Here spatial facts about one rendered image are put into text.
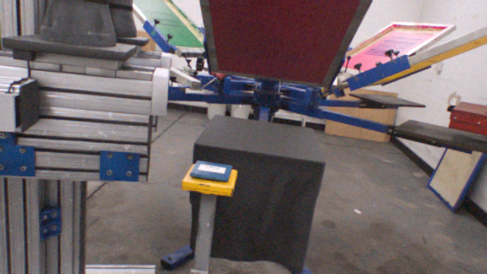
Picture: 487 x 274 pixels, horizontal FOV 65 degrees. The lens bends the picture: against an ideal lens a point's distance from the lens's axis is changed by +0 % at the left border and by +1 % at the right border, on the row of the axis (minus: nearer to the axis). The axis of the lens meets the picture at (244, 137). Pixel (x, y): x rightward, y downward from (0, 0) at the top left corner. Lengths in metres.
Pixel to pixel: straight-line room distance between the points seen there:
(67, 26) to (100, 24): 0.07
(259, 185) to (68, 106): 0.68
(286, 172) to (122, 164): 0.57
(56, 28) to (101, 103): 0.17
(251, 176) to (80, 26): 0.72
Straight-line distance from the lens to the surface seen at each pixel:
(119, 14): 1.36
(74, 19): 0.87
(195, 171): 0.98
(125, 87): 0.86
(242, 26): 1.54
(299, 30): 1.52
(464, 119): 2.01
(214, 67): 1.89
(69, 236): 1.30
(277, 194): 1.31
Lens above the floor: 1.33
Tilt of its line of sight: 16 degrees down
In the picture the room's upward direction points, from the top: 8 degrees clockwise
